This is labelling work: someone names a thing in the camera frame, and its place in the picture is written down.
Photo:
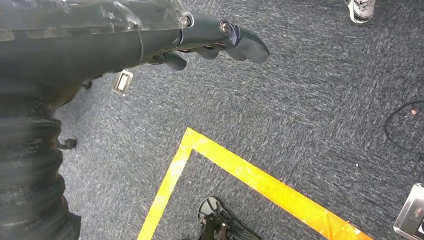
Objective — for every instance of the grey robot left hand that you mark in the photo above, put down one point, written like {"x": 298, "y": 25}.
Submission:
{"x": 82, "y": 49}

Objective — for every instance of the person's foot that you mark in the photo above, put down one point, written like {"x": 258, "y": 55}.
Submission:
{"x": 361, "y": 11}

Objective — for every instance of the silver floor socket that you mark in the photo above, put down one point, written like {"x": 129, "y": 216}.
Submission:
{"x": 122, "y": 82}

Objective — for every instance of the chrome stool base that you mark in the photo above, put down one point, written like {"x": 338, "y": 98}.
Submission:
{"x": 69, "y": 143}

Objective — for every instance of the yellow floor tape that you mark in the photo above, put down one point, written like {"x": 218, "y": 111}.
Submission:
{"x": 232, "y": 162}

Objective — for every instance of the silver metal box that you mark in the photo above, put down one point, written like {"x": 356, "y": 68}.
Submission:
{"x": 410, "y": 215}

